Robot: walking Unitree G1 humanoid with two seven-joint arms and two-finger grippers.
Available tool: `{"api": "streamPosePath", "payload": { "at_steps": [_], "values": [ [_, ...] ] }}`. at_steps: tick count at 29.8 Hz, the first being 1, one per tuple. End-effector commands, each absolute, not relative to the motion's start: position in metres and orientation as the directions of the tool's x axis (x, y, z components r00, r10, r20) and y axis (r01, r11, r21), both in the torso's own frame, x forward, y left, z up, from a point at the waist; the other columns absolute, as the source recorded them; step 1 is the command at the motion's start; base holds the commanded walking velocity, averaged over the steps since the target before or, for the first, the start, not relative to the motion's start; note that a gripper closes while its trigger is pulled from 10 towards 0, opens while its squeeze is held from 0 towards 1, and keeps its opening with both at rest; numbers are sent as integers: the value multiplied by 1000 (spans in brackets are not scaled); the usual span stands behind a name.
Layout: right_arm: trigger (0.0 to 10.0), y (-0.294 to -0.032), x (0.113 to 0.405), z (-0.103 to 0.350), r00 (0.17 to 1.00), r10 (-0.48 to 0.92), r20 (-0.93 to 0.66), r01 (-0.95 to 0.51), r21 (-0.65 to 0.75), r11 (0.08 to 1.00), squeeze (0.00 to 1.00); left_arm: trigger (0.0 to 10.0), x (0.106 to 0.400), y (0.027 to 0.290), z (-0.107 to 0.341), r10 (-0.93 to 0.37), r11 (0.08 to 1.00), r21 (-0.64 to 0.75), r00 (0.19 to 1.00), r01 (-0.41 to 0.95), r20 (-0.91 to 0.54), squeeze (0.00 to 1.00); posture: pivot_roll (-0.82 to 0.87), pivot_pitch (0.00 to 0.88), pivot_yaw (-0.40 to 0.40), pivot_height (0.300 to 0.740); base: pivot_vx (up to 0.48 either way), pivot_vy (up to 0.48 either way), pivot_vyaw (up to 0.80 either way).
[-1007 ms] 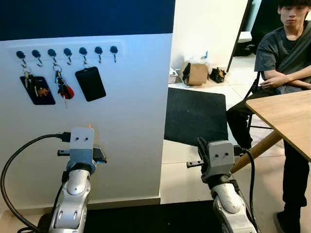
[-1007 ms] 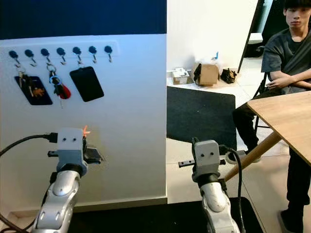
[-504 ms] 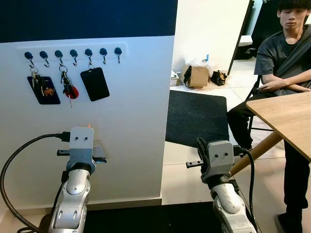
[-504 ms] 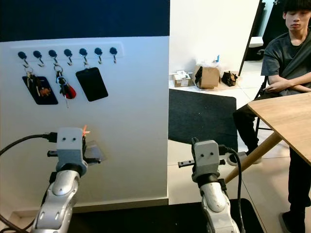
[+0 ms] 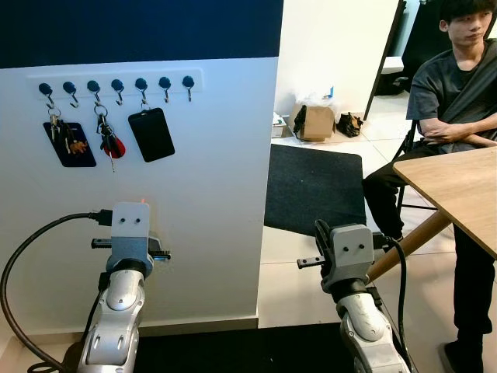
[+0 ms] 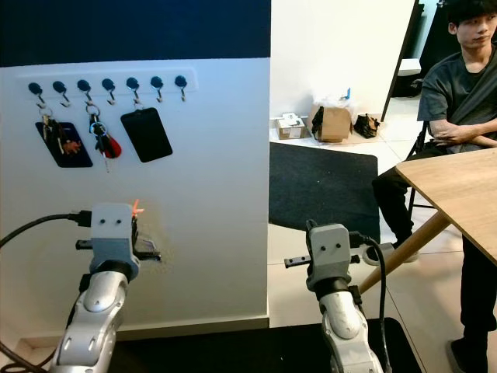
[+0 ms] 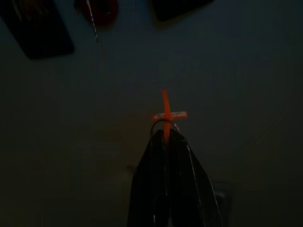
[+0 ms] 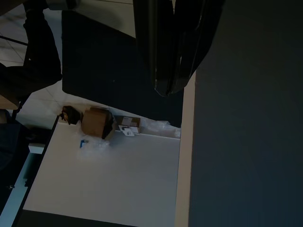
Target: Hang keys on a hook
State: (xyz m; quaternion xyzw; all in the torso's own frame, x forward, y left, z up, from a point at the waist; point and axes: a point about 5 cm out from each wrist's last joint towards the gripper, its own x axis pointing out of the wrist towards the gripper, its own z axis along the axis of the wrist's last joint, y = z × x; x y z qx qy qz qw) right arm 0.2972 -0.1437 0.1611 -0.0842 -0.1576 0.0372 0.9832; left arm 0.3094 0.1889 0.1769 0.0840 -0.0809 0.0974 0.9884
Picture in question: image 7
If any black key pouch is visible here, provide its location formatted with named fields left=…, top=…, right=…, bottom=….
left=0, top=0, right=75, bottom=60

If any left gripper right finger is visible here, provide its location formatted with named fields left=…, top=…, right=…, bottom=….
left=168, top=129, right=225, bottom=227

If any thin metal key chain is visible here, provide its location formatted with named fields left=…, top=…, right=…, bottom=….
left=85, top=0, right=99, bottom=43

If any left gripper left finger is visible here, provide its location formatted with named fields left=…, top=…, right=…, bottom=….
left=127, top=129, right=170, bottom=227

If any key ring with orange tag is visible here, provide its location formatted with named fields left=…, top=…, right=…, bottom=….
left=150, top=89, right=189, bottom=145

